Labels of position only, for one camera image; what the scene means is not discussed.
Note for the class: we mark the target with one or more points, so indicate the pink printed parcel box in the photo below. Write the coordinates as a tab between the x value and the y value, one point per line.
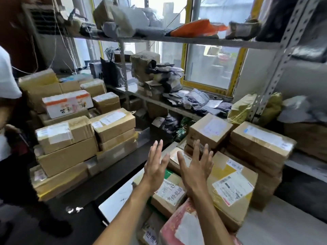
178	227

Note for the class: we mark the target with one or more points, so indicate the person's left hand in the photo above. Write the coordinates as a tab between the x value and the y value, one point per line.
154	170

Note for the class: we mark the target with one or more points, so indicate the dark purple bag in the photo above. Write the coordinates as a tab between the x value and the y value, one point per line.
276	17

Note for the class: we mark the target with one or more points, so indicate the green plastic bag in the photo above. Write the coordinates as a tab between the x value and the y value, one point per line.
184	127

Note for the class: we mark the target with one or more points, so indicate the pile of grey plastic mailers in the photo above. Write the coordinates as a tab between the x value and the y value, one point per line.
199	102

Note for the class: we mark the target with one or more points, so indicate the crumpled grey plastic bag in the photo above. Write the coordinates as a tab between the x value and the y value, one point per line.
299	109

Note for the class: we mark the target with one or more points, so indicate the person's left forearm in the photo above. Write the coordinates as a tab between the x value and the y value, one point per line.
122	219

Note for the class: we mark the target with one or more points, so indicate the small handwritten cardboard box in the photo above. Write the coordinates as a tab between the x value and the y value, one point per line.
306	137

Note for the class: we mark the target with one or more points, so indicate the small plain cardboard box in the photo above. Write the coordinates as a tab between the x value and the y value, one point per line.
102	11

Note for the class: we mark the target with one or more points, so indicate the olive yellow bag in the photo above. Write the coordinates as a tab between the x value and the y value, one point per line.
242	107

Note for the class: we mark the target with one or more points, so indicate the white standing air conditioner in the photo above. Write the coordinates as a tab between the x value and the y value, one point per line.
46	30

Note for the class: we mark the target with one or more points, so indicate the yellow framed window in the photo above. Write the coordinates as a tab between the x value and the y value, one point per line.
186	35

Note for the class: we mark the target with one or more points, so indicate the black plastic mailer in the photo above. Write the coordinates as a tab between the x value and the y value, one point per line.
166	123

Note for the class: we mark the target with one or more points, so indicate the person's right hand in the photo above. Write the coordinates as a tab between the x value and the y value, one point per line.
196	176

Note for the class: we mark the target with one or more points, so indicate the grey metal shelf rack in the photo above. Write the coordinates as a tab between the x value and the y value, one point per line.
283	61
204	42

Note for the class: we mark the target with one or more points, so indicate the pile of grey mailer bags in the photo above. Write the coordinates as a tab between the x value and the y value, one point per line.
150	71

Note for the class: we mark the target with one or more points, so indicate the pile of cardboard parcels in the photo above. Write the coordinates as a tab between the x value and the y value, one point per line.
76	130
230	160

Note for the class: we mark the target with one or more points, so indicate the grey taped parcel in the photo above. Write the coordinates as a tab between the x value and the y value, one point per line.
242	29

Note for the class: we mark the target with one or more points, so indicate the black paper bags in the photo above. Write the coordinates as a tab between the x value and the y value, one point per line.
109	72

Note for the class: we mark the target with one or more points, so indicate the white plastic bag bundle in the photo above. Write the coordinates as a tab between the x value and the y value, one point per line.
132	19

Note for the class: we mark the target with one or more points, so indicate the orange plastic mailer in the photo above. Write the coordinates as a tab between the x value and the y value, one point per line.
196	28

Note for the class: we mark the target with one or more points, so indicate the person's right forearm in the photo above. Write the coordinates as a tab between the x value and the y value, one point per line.
212	221

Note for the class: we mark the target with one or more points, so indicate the light blue box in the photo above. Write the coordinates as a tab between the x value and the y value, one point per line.
76	77

